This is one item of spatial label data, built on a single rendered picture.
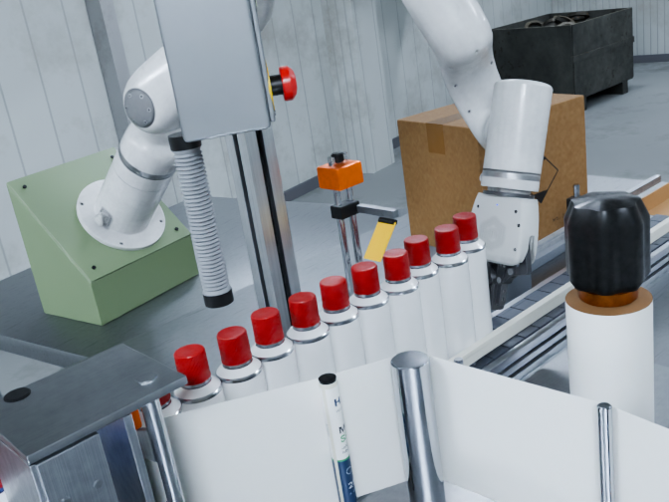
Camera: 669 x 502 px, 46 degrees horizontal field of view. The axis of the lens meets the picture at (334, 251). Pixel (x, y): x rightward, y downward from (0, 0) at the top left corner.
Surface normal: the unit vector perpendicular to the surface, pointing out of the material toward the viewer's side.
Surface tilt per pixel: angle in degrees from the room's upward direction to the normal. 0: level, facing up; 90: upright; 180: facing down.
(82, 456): 90
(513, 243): 69
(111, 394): 0
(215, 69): 90
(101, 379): 0
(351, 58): 90
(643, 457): 90
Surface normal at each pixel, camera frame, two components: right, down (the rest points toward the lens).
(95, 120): 0.81, 0.08
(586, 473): -0.68, 0.34
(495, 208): -0.74, -0.06
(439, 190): -0.82, 0.30
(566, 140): 0.56, 0.20
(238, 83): 0.14, 0.32
